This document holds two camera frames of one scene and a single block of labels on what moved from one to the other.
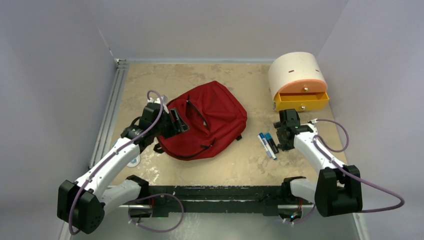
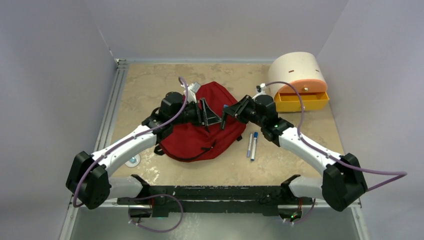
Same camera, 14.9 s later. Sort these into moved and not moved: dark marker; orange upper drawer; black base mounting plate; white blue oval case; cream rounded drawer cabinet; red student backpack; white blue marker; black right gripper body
Moved: dark marker; white blue marker; black right gripper body
Not moved: cream rounded drawer cabinet; white blue oval case; red student backpack; orange upper drawer; black base mounting plate
